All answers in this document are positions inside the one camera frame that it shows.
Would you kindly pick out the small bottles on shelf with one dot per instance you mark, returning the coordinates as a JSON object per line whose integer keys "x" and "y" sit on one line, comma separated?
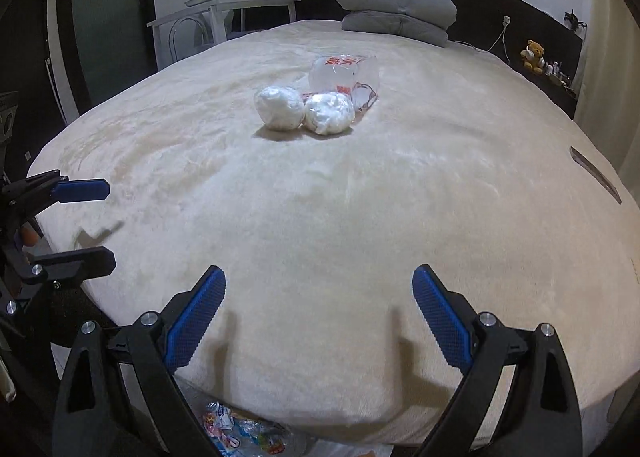
{"x": 557, "y": 72}

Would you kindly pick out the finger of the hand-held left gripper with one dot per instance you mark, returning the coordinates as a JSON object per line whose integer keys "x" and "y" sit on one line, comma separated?
{"x": 80, "y": 259}
{"x": 80, "y": 190}

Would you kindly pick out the clear plastic garbage bag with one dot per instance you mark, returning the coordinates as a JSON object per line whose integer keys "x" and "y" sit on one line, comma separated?
{"x": 250, "y": 429}

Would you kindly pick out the grey flat tray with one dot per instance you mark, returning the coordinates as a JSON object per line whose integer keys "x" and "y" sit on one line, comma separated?
{"x": 202, "y": 0}

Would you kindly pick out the white blue snack packet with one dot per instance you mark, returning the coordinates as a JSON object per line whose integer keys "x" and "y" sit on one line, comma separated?
{"x": 217, "y": 424}

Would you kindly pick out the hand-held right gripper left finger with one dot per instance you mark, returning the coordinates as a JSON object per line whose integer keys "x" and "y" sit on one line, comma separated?
{"x": 195, "y": 319}

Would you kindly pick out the black headboard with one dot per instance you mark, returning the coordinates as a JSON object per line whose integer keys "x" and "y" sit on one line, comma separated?
{"x": 480, "y": 2}

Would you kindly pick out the metal frame chair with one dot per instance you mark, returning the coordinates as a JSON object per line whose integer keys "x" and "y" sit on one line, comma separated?
{"x": 200, "y": 32}

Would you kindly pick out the brown teddy bear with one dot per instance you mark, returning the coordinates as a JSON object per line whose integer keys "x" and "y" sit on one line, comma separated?
{"x": 534, "y": 54}

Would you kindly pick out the grey pillow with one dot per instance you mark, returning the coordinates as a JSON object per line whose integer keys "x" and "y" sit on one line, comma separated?
{"x": 395, "y": 2}
{"x": 395, "y": 29}

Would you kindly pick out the green yellow snack packet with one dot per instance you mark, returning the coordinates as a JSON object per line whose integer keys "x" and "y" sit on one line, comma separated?
{"x": 272, "y": 444}

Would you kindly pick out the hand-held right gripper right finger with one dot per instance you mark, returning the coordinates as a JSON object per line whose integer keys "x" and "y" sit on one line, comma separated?
{"x": 442, "y": 319}

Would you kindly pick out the clear red-printed plastic bag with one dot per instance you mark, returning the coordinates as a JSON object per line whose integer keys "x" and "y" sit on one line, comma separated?
{"x": 342, "y": 72}

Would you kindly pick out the white table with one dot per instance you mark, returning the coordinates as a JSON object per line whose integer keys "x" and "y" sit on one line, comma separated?
{"x": 260, "y": 1}

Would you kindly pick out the small dark plant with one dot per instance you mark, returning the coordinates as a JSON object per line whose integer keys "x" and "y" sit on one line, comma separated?
{"x": 574, "y": 18}

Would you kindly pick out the white plastic ball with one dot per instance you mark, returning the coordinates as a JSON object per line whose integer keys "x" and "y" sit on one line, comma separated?
{"x": 329, "y": 112}
{"x": 279, "y": 107}

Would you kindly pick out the cream curtain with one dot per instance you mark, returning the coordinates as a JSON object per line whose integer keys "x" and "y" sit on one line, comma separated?
{"x": 610, "y": 62}

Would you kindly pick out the dark flat strip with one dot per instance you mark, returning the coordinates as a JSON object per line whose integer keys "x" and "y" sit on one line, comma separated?
{"x": 595, "y": 174}

